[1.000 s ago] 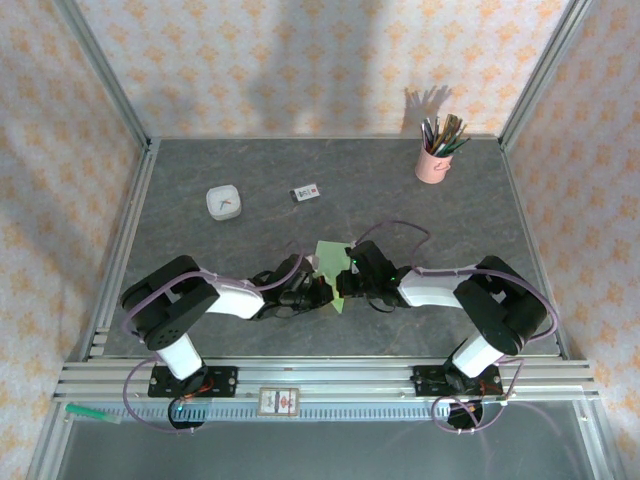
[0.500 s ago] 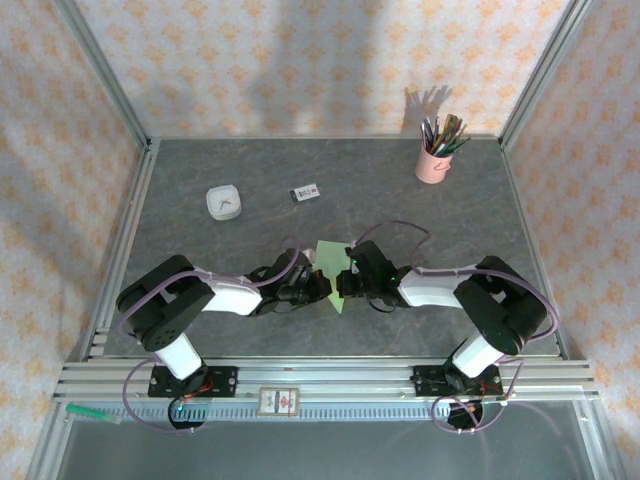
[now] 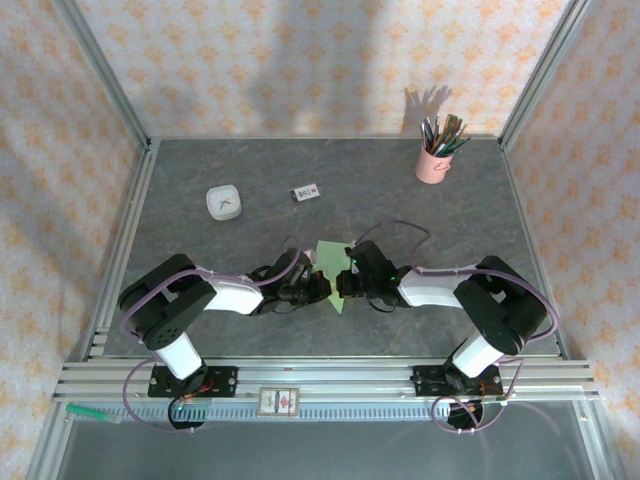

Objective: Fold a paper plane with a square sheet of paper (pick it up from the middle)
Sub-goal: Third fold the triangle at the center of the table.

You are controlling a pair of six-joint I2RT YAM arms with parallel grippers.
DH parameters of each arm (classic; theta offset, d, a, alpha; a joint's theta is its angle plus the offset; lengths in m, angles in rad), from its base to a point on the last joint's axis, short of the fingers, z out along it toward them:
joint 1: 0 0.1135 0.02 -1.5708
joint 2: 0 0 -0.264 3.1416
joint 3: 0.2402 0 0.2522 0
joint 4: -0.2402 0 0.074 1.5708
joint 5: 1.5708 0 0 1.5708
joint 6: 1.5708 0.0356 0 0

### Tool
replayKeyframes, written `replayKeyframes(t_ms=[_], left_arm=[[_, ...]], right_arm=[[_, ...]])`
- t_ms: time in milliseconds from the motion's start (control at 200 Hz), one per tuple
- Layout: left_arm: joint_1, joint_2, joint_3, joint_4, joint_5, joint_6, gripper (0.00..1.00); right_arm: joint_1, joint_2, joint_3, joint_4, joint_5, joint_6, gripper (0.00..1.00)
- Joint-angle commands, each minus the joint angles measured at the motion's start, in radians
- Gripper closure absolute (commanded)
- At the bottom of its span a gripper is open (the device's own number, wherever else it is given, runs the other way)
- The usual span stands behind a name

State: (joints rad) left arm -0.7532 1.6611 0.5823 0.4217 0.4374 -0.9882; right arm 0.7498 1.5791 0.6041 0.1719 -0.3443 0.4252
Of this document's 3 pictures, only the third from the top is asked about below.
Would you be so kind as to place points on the green marker pen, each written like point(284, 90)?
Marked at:
point(87, 411)

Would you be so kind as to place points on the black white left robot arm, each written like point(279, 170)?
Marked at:
point(170, 305)

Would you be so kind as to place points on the light green paper sheet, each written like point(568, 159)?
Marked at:
point(330, 255)

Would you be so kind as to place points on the green pencil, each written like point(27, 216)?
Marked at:
point(460, 144)
point(457, 135)

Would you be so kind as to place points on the wooden ruler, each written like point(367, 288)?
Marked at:
point(452, 126)

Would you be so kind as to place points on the small black white card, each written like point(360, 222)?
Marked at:
point(305, 194)

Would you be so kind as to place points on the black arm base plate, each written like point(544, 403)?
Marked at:
point(425, 380)
point(225, 380)

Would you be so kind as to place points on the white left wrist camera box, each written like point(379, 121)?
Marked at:
point(311, 257)

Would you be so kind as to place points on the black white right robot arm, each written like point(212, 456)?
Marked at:
point(505, 305)

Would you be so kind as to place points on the white marker brown cap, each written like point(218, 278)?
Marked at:
point(440, 150)

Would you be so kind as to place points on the printed label sticker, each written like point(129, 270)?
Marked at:
point(278, 401)

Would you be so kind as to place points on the white square clock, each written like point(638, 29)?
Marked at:
point(224, 201)

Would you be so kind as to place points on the aluminium frame post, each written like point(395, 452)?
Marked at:
point(545, 70)
point(100, 70)

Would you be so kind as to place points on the pink metal pencil bucket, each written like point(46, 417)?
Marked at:
point(432, 167)

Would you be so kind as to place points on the aluminium back rail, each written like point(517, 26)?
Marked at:
point(325, 137)

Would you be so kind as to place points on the aluminium mounting rail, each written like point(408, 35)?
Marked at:
point(325, 380)

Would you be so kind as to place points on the aluminium side rail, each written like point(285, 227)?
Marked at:
point(126, 240)
point(520, 200)

